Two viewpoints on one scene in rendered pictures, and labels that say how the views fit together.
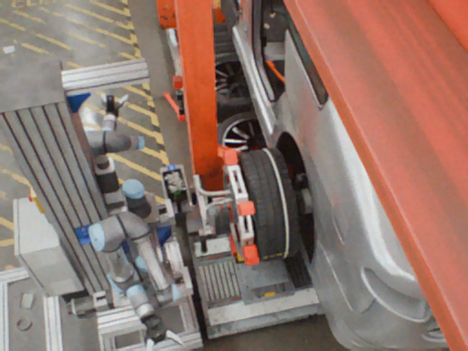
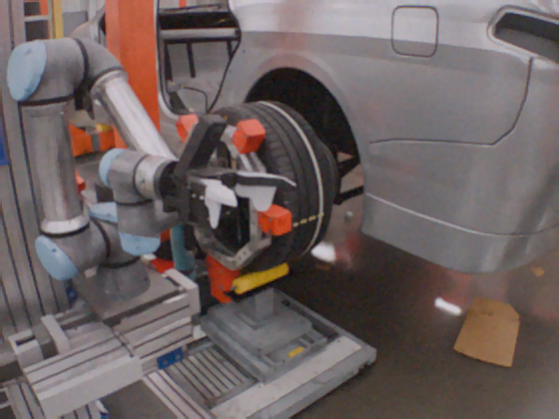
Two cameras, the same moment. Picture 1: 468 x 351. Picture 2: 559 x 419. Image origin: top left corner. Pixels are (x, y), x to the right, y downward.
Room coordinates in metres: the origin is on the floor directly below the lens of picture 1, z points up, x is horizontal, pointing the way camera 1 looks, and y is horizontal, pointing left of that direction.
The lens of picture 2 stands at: (0.13, 0.57, 1.45)
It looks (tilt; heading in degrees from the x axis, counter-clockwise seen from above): 22 degrees down; 336
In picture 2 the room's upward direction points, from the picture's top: straight up
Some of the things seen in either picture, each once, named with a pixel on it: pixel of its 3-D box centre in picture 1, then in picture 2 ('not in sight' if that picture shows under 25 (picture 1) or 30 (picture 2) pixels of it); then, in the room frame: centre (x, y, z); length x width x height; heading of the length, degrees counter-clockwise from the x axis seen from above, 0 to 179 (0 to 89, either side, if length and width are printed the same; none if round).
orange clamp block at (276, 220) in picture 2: (250, 254); (274, 219); (1.41, 0.00, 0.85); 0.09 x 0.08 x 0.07; 16
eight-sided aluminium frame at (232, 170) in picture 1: (237, 210); (220, 195); (1.71, 0.09, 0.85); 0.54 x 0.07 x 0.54; 16
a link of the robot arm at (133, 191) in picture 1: (132, 193); not in sight; (1.70, 0.69, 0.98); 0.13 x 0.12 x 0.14; 94
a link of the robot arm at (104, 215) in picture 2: (147, 266); (112, 229); (1.23, 0.53, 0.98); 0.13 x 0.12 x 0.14; 123
